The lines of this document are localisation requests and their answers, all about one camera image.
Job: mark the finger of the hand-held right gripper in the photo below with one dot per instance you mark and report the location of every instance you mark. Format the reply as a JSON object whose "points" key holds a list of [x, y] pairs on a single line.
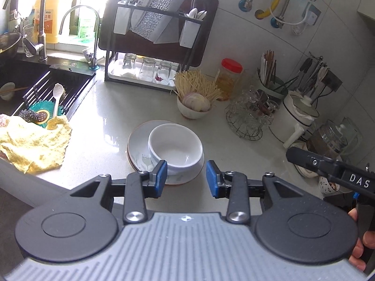
{"points": [[310, 162]]}

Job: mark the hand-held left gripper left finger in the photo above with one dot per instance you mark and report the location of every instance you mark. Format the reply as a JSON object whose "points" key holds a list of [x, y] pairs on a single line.
{"points": [[159, 178]]}

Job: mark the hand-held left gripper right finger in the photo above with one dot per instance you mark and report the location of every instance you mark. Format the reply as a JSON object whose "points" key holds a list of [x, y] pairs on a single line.
{"points": [[213, 180]]}

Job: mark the white leaf print plate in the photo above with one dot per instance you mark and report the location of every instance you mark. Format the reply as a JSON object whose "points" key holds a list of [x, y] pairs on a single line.
{"points": [[137, 143], [181, 182]]}

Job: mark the white ceramic bowl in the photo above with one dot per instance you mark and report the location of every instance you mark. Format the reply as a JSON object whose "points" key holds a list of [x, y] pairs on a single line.
{"points": [[175, 143]]}

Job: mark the person's right hand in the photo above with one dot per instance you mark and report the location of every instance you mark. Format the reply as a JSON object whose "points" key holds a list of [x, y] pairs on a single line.
{"points": [[357, 254]]}

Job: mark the glass tea kettle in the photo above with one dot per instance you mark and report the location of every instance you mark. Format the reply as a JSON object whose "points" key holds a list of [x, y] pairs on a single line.
{"points": [[325, 140]]}

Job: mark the patterned cup with residue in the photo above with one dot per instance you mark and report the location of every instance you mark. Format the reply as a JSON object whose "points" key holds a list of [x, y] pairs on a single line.
{"points": [[328, 186]]}

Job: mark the white electric pot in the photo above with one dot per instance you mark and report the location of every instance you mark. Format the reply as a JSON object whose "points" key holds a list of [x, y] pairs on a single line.
{"points": [[281, 123]]}

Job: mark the glass pot lid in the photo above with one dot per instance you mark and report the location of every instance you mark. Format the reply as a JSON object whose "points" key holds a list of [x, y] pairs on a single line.
{"points": [[301, 108]]}

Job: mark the small white food bowl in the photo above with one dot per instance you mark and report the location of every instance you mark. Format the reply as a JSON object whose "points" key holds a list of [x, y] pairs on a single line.
{"points": [[192, 114]]}

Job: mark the brown round lid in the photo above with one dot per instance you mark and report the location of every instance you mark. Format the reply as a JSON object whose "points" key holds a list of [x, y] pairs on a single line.
{"points": [[263, 102]]}

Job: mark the pile of clear glassware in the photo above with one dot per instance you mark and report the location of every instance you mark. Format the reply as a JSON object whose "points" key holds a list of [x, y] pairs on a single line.
{"points": [[252, 106]]}

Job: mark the purple onion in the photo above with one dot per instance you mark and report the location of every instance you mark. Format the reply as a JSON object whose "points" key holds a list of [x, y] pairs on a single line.
{"points": [[196, 101]]}

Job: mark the green chopstick holder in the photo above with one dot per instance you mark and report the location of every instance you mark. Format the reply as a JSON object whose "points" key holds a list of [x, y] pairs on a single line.
{"points": [[274, 89]]}

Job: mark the hanging kitchen utensils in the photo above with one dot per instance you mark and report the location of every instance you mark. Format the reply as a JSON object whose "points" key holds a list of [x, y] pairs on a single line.
{"points": [[310, 73]]}

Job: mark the dried noodle bundle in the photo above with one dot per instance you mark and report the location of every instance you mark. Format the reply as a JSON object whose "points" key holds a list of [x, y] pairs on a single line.
{"points": [[196, 82]]}

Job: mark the bundle of chopsticks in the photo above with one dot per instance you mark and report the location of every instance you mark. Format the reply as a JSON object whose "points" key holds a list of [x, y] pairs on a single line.
{"points": [[269, 64]]}

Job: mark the clear drinking glass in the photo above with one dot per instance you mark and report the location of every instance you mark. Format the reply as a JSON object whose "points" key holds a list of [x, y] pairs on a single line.
{"points": [[147, 68], [129, 64], [164, 71]]}

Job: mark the white drip tray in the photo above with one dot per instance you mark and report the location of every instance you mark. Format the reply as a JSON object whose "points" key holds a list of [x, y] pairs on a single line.
{"points": [[115, 70]]}

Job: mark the black sink drain rack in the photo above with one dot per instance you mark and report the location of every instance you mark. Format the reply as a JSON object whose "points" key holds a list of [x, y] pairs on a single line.
{"points": [[73, 87]]}

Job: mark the yellow dish cloth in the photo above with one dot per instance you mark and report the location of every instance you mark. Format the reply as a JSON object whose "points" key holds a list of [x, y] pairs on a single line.
{"points": [[32, 143]]}

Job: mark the white spoon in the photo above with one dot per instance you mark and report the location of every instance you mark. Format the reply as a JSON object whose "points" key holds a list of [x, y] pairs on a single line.
{"points": [[57, 93]]}

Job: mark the teal round scrubber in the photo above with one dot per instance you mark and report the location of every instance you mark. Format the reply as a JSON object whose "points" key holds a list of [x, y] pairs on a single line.
{"points": [[41, 114]]}

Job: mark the small cleaning brush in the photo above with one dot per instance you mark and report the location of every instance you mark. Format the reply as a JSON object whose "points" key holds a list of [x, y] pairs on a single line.
{"points": [[88, 54]]}

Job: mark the dark cutting board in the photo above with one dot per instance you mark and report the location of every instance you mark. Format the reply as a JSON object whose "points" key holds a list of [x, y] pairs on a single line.
{"points": [[205, 35]]}

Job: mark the steel wool pad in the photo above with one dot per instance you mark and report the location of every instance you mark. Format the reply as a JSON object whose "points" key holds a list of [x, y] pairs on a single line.
{"points": [[27, 114]]}

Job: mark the white rack caddy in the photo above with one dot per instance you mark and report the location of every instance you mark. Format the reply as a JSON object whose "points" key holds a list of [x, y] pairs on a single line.
{"points": [[189, 33], [121, 20]]}

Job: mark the patterned blade cleaver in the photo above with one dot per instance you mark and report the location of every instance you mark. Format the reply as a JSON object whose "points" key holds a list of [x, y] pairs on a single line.
{"points": [[152, 27]]}

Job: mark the small steel faucet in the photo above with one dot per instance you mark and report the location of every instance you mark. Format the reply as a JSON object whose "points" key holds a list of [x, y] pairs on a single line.
{"points": [[96, 35]]}

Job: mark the wooden chopsticks pair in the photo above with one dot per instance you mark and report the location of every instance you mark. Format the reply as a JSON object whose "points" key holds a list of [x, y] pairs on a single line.
{"points": [[20, 89]]}

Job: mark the black dish rack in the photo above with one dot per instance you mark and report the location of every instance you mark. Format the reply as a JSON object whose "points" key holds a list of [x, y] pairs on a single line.
{"points": [[164, 12]]}

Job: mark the pink speckled sponge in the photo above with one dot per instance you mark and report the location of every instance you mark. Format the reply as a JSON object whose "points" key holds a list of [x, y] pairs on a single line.
{"points": [[3, 121]]}

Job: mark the green bottle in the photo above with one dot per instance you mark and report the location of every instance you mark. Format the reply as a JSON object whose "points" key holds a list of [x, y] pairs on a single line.
{"points": [[86, 23]]}

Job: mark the small bowl in sink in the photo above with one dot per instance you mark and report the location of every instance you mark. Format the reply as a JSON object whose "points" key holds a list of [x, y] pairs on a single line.
{"points": [[6, 92]]}

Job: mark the clear glass tumbler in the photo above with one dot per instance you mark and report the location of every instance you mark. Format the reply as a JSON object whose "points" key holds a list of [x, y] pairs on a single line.
{"points": [[29, 38]]}

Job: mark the tall steel faucet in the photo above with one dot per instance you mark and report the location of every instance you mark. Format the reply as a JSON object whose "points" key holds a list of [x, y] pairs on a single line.
{"points": [[43, 20]]}

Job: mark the yellow detergent bottle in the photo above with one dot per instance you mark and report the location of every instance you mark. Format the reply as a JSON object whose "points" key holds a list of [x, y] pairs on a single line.
{"points": [[48, 14]]}

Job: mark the steel pot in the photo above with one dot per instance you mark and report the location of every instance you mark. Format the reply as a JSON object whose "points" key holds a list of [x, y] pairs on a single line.
{"points": [[8, 44]]}

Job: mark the wall hook rack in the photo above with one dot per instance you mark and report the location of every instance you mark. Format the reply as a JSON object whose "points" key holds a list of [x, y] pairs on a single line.
{"points": [[315, 56]]}

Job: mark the white wall adapter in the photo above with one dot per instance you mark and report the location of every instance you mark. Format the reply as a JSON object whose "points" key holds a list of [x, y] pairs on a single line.
{"points": [[310, 14]]}

